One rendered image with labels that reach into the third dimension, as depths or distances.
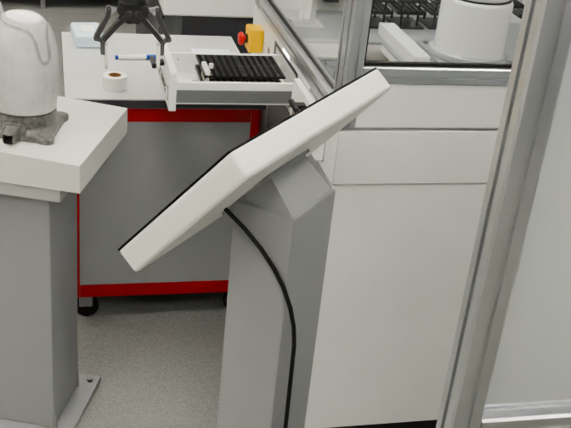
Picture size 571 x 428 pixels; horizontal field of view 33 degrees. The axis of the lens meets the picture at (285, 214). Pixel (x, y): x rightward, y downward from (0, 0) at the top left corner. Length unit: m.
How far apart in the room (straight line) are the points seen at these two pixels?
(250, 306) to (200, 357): 1.28
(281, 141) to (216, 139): 1.41
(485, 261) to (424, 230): 1.35
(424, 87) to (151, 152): 0.97
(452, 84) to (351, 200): 0.36
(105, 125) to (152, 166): 0.50
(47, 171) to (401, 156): 0.82
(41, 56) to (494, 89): 1.04
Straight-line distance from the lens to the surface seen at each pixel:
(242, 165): 1.40
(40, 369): 2.61
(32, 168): 2.25
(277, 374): 1.78
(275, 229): 1.63
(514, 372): 1.19
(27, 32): 2.26
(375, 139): 2.25
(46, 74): 2.29
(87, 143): 2.32
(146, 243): 1.56
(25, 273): 2.46
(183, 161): 2.91
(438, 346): 2.63
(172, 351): 3.02
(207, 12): 3.48
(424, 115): 2.27
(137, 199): 2.95
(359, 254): 2.39
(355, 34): 2.15
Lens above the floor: 1.76
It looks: 27 degrees down
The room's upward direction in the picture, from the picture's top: 6 degrees clockwise
